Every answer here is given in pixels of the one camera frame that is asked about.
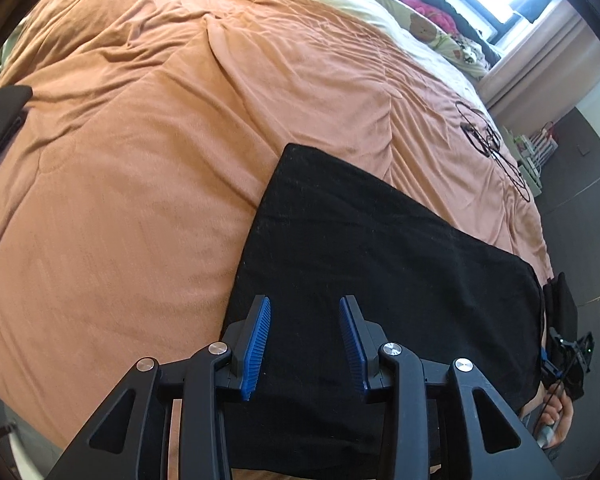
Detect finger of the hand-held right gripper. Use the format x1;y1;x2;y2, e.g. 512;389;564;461
539;345;557;386

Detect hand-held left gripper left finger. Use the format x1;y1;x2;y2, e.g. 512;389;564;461
45;295;272;480

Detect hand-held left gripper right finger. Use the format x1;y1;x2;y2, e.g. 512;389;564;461
338;295;561;480

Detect black pants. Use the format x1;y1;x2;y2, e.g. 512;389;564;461
219;142;543;478

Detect person's right hand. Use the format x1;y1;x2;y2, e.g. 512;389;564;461
522;382;576;453

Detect cream nightstand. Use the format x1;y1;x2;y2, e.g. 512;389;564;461
502;127;543;196

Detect orange blanket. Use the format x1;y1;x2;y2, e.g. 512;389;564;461
0;0;553;480

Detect pink curtain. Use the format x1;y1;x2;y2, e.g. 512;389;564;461
480;0;588;111

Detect dark grey cushion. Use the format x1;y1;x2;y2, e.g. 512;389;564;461
420;0;501;56

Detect black hanging cloth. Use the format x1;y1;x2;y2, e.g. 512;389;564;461
510;0;548;23

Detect pink cloth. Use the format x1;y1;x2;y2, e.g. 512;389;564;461
400;0;456;31

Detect black garment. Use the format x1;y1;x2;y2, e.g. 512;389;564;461
0;85;33;176

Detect striped bag with red handles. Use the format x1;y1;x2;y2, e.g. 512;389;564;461
527;121;558;161

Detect black cable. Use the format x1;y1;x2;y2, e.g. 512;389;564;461
455;101;531;201

